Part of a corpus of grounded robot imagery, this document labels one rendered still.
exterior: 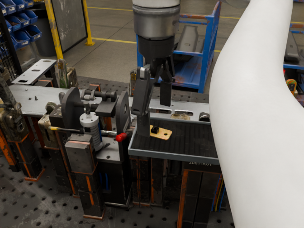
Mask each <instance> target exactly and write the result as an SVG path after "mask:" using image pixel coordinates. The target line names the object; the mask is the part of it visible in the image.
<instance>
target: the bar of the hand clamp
mask: <svg viewBox="0 0 304 228"><path fill-rule="evenodd" d="M4 72H5V69H4V68H3V67H2V66H0V98H1V99H2V101H3V103H4V104H11V105H12V107H13V108H14V104H15V103H16V100H15V98H14V96H13V94H12V92H11V91H10V89H9V87H8V85H7V83H6V82H5V80H4V78H3V76H2V73H4ZM11 109H12V108H7V110H8V111H11ZM14 110H15V109H14Z"/></svg>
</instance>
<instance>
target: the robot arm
mask: <svg viewBox="0 0 304 228"><path fill-rule="evenodd" d="M132 1H133V25H134V32H135V33H136V34H137V35H138V51H139V53H140V54H141V55H143V56H144V58H145V62H144V66H143V67H140V66H138V67H137V79H136V85H135V90H134V96H133V103H132V108H131V114H133V115H136V116H137V133H138V134H139V135H142V136H145V137H150V111H149V110H148V107H149V104H150V101H151V97H152V93H153V89H154V86H155V84H157V83H158V79H159V76H160V77H161V79H162V80H163V81H161V82H160V105H164V106H168V107H170V106H171V93H172V83H175V81H176V79H174V78H172V77H175V69H174V64H173V58H172V53H173V52H174V42H175V34H177V32H178V31H179V17H180V9H181V6H180V3H181V0H132ZM218 1H221V2H224V3H226V4H229V5H231V6H233V7H235V8H246V10H245V11H244V13H243V15H242V16H241V18H240V20H239V21H238V23H237V25H236V27H235V28H234V30H233V31H232V33H231V35H230V36H229V38H228V40H227V42H226V43H225V45H224V47H223V49H222V51H221V53H220V55H219V57H218V59H217V61H216V64H215V67H214V70H213V74H212V78H211V83H210V90H209V113H210V121H211V127H212V132H213V137H214V143H215V147H216V151H217V155H218V159H219V163H220V167H221V171H222V174H223V179H224V183H225V187H226V191H227V195H228V200H229V204H230V208H231V212H232V216H233V221H234V225H235V228H304V108H303V107H302V106H301V104H300V103H299V102H298V101H297V100H296V99H295V97H294V96H293V95H292V93H291V92H290V90H289V88H288V86H287V84H286V81H285V78H284V73H283V62H284V56H285V49H286V43H287V38H288V32H289V27H290V20H291V15H292V9H293V0H218ZM150 78H154V79H150Z"/></svg>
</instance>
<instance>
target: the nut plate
mask: <svg viewBox="0 0 304 228"><path fill-rule="evenodd" d="M164 134H167V135H166V136H165V135H164ZM171 134H172V131H170V130H167V129H163V128H159V127H156V126H152V125H150V136H152V137H155V138H159V139H162V140H168V139H169V137H170V136H171Z"/></svg>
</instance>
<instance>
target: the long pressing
mask: <svg viewBox="0 0 304 228"><path fill-rule="evenodd" d="M8 87H9V89H10V91H11V92H12V94H13V96H14V98H15V100H16V102H20V103H21V105H22V107H21V111H22V113H23V116H27V117H36V118H42V117H43V116H44V114H45V113H46V112H47V111H46V109H45V106H46V104H47V103H48V102H49V101H52V102H55V103H56V104H57V105H60V101H59V97H58V95H59V93H60V92H64V93H65V94H66V93H67V92H68V90H69V89H65V88H54V87H43V86H32V85H10V86H8ZM35 96H36V97H37V99H38V100H35ZM29 98H31V100H29ZM128 99H129V106H130V107H132V103H133V97H128ZM101 101H102V97H96V99H95V100H94V101H91V100H90V101H89V104H92V103H96V104H100V102H101ZM172 105H173V106H172ZM148 108H149V109H162V110H170V111H171V114H174V113H175V112H176V111H183V112H192V113H193V116H189V117H190V120H193V121H198V120H199V115H200V113H202V112H208V113H209V104H207V103H196V102H185V101H174V100H172V101H171V106H170V107H168V106H164V105H160V100H159V99H151V101H150V104H149V107H148ZM171 114H161V113H150V117H159V118H170V117H171ZM130 115H131V121H132V119H133V118H134V117H136V115H133V114H131V110H130Z"/></svg>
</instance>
